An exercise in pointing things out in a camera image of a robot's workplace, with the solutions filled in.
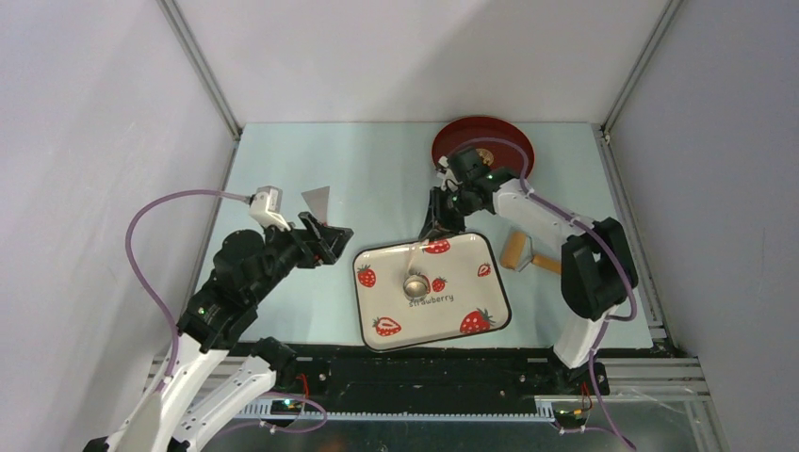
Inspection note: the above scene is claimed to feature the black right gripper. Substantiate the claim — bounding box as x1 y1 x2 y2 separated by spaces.
418 186 482 244

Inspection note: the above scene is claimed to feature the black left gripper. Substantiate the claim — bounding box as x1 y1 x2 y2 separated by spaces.
248 209 353 302

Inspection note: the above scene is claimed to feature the steel scraper orange handle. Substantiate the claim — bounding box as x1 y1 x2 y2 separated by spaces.
302 186 330 225

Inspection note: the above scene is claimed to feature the round dark red tray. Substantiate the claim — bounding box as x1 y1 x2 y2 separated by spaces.
431 116 535 178

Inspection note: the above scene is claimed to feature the round steel dough cutter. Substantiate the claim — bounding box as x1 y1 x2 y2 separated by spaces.
402 274 431 299

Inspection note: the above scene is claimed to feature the wooden dough roller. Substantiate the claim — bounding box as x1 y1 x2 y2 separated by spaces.
499 231 562 275

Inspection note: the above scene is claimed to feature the white strawberry print tray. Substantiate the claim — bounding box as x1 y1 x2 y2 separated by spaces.
353 233 512 352

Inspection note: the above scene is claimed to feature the white dough piece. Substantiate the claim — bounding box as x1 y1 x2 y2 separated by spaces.
405 241 425 278

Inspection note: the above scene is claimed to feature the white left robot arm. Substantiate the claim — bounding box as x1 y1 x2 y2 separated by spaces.
84 212 353 451

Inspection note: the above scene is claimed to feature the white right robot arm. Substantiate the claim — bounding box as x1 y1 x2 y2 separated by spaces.
419 146 639 394

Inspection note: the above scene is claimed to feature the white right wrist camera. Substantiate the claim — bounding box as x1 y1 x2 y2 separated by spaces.
435 156 452 190

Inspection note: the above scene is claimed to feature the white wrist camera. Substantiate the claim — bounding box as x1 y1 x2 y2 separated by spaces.
435 156 452 190
248 186 292 231

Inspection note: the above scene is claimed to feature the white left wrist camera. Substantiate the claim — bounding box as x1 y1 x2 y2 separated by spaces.
248 186 292 231

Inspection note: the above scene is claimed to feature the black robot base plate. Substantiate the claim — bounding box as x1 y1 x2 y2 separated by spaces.
276 344 610 413

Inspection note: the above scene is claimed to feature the grey slotted cable duct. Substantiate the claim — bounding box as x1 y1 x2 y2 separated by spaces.
234 398 555 423

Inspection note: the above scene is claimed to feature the left aluminium corner post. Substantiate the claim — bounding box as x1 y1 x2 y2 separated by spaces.
156 0 243 141

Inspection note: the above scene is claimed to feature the aluminium corner post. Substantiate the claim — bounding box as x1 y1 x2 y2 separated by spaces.
600 0 684 136
156 0 243 141

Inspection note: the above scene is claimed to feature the aluminium frame rail front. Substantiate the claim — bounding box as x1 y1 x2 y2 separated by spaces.
118 355 731 452

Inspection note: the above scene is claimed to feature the right aluminium corner post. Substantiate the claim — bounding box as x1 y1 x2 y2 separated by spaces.
600 0 684 136

